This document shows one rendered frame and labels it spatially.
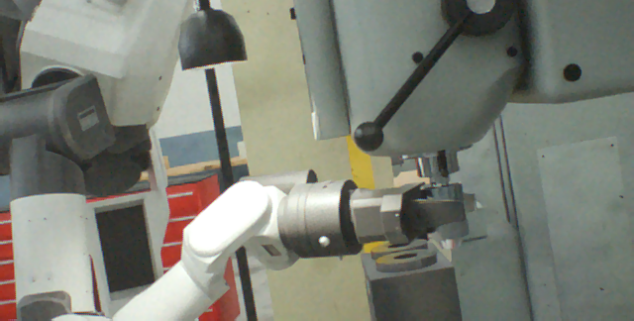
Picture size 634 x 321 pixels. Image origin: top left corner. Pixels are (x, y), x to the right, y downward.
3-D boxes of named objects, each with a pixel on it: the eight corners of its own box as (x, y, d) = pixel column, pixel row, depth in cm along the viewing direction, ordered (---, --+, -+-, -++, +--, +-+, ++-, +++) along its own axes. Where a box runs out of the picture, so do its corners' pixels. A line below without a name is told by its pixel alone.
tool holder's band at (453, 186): (462, 186, 107) (461, 177, 107) (463, 191, 103) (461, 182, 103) (421, 192, 108) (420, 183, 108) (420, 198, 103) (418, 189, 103)
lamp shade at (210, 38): (171, 73, 103) (161, 17, 102) (231, 65, 106) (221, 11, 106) (197, 66, 97) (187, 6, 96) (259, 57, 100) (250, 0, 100)
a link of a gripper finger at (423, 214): (468, 224, 102) (413, 228, 105) (464, 195, 102) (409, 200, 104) (464, 227, 101) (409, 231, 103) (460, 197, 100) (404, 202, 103)
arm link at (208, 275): (274, 200, 108) (185, 278, 107) (305, 235, 115) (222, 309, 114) (247, 168, 112) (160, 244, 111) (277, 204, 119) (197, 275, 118)
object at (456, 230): (469, 230, 107) (462, 186, 107) (470, 237, 103) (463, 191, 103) (428, 235, 108) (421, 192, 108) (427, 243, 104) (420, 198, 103)
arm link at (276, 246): (302, 235, 105) (213, 243, 110) (337, 275, 113) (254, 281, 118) (313, 150, 111) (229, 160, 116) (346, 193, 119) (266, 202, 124)
